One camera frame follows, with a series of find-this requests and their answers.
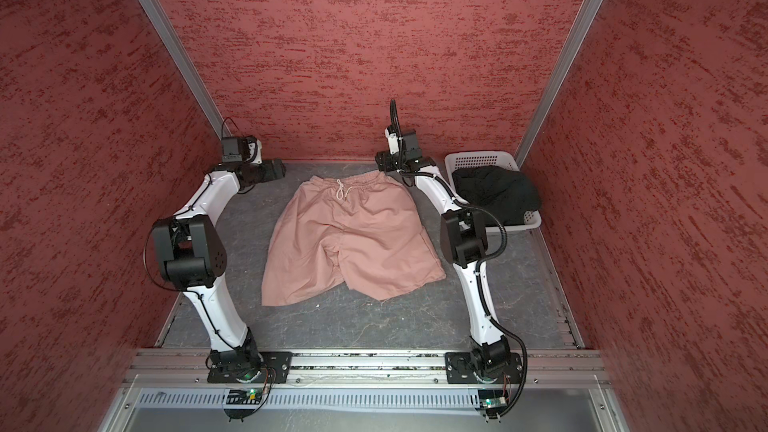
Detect right aluminium corner post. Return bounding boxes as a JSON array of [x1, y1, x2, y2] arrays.
[[515, 0, 604, 166]]

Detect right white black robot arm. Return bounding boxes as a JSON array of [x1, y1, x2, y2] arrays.
[[376, 125, 513, 381]]

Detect right green circuit board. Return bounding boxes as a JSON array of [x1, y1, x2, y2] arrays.
[[477, 389, 508, 414]]

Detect pink shorts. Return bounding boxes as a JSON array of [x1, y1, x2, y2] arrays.
[[261, 171, 446, 307]]

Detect left aluminium corner post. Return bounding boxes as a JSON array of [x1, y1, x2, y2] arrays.
[[138, 0, 229, 138]]

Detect white plastic basket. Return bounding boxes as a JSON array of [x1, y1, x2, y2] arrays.
[[444, 151, 542, 233]]

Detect black shorts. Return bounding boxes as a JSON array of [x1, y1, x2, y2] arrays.
[[451, 165, 542, 226]]

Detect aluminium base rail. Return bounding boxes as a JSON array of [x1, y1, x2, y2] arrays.
[[120, 348, 612, 389]]

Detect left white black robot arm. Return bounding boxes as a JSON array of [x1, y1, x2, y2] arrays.
[[148, 157, 286, 383]]

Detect aluminium corner post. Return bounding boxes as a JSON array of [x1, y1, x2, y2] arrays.
[[515, 0, 604, 166], [138, 0, 229, 138]]

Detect right black corrugated cable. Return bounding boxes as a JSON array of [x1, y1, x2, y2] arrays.
[[389, 98, 529, 418]]

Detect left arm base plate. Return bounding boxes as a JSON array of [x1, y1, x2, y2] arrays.
[[205, 350, 292, 384]]

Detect green circuit board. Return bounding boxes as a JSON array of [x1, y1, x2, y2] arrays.
[[477, 389, 508, 414], [225, 389, 263, 407]]

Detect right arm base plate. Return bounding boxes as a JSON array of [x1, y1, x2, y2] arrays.
[[445, 349, 524, 385]]

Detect white slotted cable duct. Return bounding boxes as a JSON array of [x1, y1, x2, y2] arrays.
[[135, 388, 479, 414]]

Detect left green circuit board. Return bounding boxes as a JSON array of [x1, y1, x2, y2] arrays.
[[225, 389, 263, 407]]

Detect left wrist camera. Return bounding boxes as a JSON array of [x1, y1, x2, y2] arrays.
[[221, 136, 262, 164]]

